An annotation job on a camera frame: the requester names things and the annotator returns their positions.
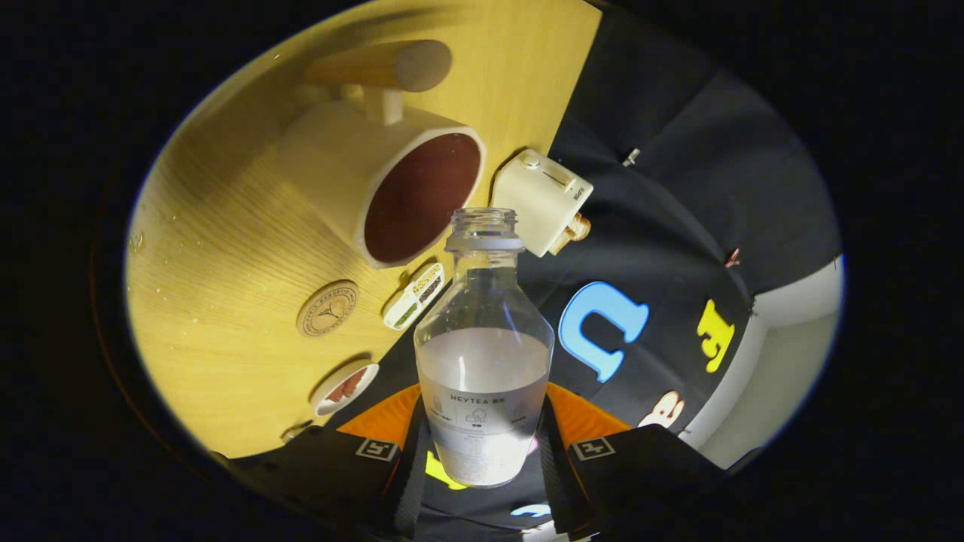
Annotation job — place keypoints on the white toaster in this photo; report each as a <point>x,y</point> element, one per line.
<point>538,197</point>

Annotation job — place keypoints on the white divided dish with beans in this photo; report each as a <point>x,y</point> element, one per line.
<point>413,297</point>

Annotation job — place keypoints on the wooden table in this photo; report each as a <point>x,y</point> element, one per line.
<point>226,316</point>

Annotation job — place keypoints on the white round plate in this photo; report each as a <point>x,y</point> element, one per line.
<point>331,403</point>

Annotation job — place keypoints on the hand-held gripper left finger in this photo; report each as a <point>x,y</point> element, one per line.
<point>410,493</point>

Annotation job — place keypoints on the toast slice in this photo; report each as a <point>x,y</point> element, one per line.
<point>562,245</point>
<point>581,226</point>

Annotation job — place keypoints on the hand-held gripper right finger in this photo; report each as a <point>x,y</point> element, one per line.
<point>557,489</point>

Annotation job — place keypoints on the red meat piece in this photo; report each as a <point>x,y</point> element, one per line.
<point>338,392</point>
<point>355,378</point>

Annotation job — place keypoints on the small white clip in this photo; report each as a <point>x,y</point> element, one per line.
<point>631,157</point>

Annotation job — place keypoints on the round cork coaster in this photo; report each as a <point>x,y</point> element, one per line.
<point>327,309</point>

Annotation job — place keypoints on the small red clip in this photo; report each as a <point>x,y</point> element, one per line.
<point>732,258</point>

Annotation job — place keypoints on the clear juice bottle white label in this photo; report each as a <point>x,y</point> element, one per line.
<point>483,376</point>

